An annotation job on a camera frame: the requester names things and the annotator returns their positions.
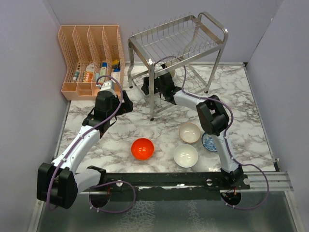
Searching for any black aluminium frame rail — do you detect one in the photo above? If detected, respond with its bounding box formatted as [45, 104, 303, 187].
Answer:
[39, 166, 293, 203]

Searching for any small green white tube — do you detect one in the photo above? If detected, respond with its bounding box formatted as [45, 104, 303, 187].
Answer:
[72, 69, 80, 82]

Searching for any cream bottle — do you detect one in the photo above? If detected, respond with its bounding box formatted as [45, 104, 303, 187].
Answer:
[111, 68, 121, 83]

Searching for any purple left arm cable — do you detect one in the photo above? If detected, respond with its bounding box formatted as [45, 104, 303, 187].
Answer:
[47, 75, 138, 214]

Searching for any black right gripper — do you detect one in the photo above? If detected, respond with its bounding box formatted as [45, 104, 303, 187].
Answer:
[142, 75, 166, 95]

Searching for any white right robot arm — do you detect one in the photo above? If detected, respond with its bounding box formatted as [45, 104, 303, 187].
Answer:
[154, 74, 243, 189]

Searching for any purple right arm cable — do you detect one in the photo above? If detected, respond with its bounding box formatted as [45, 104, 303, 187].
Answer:
[154, 57, 271, 211]

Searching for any blue and white bowl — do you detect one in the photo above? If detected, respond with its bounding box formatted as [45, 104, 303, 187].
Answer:
[201, 133, 217, 152]

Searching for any dark patterned cream-inside bowl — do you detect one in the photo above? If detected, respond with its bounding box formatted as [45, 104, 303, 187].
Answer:
[141, 76, 150, 95]

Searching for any peach plastic file organizer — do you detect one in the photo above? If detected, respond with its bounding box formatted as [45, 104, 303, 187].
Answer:
[58, 25, 125, 101]

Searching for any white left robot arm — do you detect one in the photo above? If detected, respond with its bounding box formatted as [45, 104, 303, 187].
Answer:
[36, 77, 133, 209]

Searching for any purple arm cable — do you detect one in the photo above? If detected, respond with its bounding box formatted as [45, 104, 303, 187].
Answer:
[47, 75, 138, 214]
[154, 57, 271, 211]

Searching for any orange white packet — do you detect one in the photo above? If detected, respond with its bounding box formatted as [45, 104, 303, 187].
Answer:
[83, 63, 95, 83]

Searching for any red bowl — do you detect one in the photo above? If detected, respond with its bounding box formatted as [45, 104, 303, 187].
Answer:
[131, 138, 155, 160]

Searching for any beige speckled bowl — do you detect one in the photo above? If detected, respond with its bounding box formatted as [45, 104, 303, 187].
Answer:
[179, 122, 201, 144]

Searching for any steel wire dish rack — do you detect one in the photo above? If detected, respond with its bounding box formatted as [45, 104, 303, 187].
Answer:
[127, 12, 228, 120]

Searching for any white blue tube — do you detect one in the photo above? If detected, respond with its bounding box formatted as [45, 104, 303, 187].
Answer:
[99, 62, 107, 84]

